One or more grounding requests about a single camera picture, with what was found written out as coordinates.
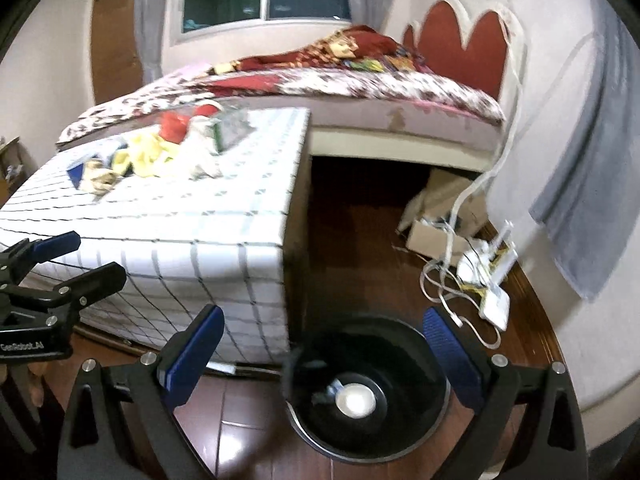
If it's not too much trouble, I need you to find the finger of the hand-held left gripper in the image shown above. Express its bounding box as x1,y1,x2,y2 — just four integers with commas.
0,231,82,286
0,261,127,333

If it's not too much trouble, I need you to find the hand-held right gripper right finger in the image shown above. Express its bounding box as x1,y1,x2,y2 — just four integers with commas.
423,307,589,480

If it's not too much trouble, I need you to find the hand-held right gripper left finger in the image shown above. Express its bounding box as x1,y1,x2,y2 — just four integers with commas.
57,304,226,480

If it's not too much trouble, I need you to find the blue packet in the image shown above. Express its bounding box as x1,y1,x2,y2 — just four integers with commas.
65,160,89,191

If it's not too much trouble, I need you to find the black round trash bin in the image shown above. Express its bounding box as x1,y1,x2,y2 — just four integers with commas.
282,314,451,463

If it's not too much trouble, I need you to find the beige paper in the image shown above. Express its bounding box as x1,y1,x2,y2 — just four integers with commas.
82,159,127,196

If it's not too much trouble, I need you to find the yellow plastic bag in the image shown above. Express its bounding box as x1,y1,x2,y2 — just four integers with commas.
112,132,187,179

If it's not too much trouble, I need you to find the red plastic bag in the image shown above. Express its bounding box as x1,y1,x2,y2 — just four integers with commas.
159,110,195,145

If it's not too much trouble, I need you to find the clear grey plastic bag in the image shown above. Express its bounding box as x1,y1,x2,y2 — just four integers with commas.
212,109,252,147

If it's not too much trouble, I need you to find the white router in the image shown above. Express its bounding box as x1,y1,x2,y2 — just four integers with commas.
479,220,519,332

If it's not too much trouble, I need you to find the table with checked tablecloth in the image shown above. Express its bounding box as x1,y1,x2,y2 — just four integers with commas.
0,107,312,367

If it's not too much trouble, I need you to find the white power strip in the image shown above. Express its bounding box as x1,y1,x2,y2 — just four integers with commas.
456,239,494,282

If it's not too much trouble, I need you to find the cardboard box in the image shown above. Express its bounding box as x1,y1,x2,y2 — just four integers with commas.
397,167,489,262

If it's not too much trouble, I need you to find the wooden door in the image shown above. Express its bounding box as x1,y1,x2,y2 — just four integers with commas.
90,0,147,107

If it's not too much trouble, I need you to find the grey hanging curtain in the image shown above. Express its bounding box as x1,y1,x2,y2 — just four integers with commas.
529,0,640,302

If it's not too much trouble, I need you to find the red padded headboard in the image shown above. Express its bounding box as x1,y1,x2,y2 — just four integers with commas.
401,0,529,107

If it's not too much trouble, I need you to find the red patterned blanket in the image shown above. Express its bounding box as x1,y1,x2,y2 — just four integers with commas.
214,25,432,75

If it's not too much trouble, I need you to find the white cable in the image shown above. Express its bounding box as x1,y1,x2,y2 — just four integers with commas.
420,35,532,352

